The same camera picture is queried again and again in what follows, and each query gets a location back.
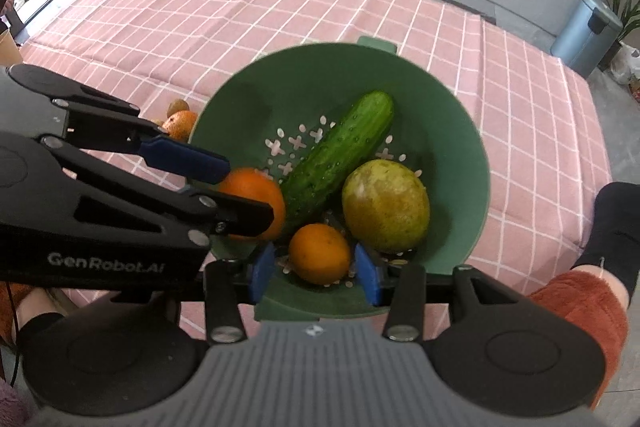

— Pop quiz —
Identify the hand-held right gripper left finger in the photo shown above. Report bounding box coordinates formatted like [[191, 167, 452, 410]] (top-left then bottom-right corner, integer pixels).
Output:
[[202, 242, 277, 342]]

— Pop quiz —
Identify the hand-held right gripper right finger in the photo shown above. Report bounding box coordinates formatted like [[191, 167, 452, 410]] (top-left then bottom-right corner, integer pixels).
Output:
[[354, 243, 502, 342]]

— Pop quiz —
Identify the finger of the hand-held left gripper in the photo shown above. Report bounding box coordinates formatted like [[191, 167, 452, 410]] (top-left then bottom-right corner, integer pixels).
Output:
[[7, 63, 232, 186], [34, 135, 276, 251]]

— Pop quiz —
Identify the speckled orange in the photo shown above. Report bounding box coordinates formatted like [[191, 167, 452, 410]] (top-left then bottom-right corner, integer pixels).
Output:
[[161, 110, 200, 142]]

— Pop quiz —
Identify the small orange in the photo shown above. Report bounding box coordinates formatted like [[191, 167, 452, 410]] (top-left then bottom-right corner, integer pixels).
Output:
[[288, 223, 352, 285]]

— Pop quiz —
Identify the green colander bowl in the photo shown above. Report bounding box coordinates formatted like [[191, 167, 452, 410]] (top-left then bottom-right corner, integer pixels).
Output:
[[187, 36, 491, 323]]

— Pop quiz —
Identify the person's left leg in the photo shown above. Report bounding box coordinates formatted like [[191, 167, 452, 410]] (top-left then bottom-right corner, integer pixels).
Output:
[[0, 279, 108, 360]]

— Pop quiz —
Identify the person's leg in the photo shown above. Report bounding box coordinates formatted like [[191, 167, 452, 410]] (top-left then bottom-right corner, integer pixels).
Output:
[[0, 279, 108, 360], [529, 181, 640, 410]]

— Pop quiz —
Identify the yellow-green round fruit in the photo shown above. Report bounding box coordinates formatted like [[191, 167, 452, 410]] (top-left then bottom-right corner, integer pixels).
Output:
[[341, 159, 431, 254]]

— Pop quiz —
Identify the green cucumber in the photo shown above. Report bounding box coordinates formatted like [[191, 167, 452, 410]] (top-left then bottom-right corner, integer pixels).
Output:
[[280, 91, 396, 238]]

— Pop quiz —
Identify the pink fuzzy cloth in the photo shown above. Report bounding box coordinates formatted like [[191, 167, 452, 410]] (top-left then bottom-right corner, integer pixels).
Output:
[[0, 379, 36, 427]]

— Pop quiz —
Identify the pink checked tablecloth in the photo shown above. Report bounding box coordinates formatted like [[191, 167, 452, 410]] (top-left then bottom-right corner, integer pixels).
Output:
[[17, 0, 613, 348]]

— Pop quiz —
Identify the person's right leg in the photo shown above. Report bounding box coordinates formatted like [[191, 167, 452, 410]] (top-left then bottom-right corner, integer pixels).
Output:
[[529, 181, 640, 410]]

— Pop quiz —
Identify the blue-grey pedal trash bin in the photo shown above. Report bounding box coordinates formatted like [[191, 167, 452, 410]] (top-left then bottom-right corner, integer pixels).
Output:
[[550, 0, 623, 78]]

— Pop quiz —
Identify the white plastic bag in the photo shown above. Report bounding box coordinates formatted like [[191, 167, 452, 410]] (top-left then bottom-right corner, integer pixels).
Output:
[[610, 42, 640, 85]]

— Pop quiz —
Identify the potted snake plant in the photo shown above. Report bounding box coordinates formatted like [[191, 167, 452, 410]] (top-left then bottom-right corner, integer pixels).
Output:
[[597, 0, 640, 58]]

